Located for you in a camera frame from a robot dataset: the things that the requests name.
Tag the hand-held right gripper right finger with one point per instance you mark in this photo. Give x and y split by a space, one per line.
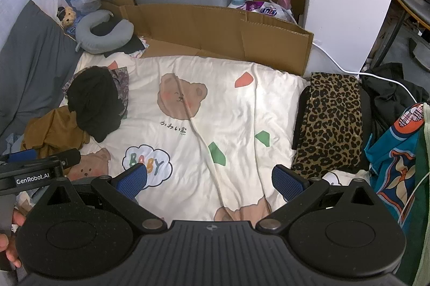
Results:
287 181

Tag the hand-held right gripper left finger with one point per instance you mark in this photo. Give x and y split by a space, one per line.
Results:
132 180

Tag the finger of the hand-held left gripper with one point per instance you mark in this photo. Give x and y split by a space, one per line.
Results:
22 155
63 158

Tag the black top with floral sleeves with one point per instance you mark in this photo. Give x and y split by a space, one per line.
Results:
94 101

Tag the black clothes pile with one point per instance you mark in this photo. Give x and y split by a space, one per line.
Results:
386 97

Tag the person's left hand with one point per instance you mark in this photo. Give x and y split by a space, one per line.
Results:
8 247

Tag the grey blue cloth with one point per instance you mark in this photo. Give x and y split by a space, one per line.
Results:
11 141

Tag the brown garment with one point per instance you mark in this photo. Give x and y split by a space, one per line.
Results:
50 131

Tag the leopard print garment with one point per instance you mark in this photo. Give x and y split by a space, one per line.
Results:
329 124

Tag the teal printed garment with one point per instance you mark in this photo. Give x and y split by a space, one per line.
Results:
393 165

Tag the white bear print blanket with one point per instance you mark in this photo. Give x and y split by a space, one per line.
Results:
218 97

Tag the grey neck pillow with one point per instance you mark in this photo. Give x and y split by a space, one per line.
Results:
84 33

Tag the colourful print cloth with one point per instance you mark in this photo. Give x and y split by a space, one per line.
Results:
139 54

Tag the dark cloth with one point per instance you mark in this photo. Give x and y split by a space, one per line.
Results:
129 44

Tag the dark green garment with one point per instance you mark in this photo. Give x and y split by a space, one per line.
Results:
411 232

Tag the light green garment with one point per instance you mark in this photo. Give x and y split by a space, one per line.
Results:
426 171

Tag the small teddy bear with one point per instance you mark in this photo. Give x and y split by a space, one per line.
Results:
69 16

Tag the flattened cardboard box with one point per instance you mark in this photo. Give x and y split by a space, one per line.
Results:
201 27

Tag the purple white refill bag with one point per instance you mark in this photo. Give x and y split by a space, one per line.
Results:
265 8

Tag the black chair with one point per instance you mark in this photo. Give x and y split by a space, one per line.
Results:
408 8

